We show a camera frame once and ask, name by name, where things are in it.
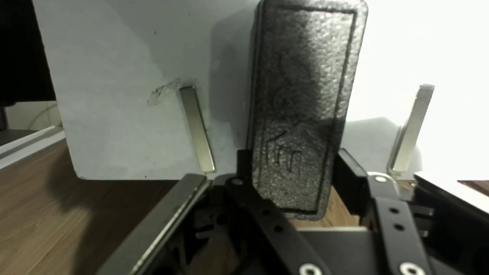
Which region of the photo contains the black whiteboard duster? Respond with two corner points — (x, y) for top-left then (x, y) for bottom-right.
(244, 0), (369, 222)

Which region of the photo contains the white rail strip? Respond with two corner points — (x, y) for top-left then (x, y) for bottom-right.
(0, 98), (67, 171)

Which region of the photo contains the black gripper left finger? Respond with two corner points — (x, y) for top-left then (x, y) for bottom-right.
(223, 145), (334, 275)

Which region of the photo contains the white board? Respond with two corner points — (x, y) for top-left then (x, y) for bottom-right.
(30, 0), (489, 183)

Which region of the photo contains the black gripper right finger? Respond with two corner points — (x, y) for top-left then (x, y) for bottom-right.
(333, 147), (440, 275)

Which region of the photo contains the metal strip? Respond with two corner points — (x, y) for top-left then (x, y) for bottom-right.
(177, 84), (216, 174)
(388, 82), (435, 179)

